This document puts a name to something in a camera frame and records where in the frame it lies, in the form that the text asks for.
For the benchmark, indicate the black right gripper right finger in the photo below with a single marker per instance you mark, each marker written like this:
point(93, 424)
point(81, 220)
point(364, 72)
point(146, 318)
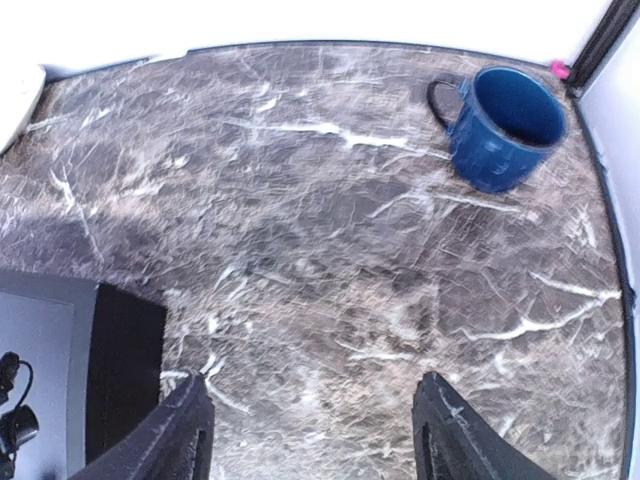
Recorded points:
point(452, 441)

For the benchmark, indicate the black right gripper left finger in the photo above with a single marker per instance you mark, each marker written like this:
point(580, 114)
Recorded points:
point(138, 439)

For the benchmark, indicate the black glass-lid display case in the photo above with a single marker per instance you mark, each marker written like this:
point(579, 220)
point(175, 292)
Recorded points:
point(80, 369)

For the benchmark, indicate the dark blue mug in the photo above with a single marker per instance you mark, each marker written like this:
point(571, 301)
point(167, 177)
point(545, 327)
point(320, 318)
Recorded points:
point(508, 125)

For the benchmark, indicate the round beige decorated plate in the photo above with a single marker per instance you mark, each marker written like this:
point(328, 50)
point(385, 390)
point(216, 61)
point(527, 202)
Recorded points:
point(21, 90)

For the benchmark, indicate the right black frame post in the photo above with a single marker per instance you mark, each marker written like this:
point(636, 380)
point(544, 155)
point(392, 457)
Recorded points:
point(612, 25)

